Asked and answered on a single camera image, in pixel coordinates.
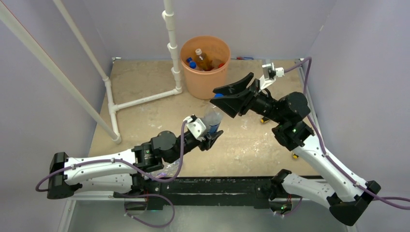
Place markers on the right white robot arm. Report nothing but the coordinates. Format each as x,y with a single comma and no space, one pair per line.
345,194

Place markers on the small blue label bottle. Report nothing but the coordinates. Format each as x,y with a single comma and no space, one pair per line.
213,117

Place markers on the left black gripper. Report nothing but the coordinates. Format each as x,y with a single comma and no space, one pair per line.
204,145

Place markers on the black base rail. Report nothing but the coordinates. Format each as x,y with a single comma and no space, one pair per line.
255,191

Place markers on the white PVC pipe frame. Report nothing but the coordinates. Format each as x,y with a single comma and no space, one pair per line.
18,29

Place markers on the crushed clear bottle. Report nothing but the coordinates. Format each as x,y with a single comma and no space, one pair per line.
169,170

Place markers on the orange plastic bin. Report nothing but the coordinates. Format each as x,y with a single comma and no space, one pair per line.
201,84

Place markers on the yellow tea bottle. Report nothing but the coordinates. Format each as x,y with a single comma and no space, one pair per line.
202,60

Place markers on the metal side rail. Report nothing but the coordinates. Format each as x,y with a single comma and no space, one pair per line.
304,67

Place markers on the blue label water bottle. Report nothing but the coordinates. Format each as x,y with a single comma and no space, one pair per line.
194,66

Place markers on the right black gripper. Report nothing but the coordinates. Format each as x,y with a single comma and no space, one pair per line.
241,102

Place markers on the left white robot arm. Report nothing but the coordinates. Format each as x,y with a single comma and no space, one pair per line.
124,171

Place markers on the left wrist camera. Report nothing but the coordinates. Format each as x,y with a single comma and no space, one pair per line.
197,127

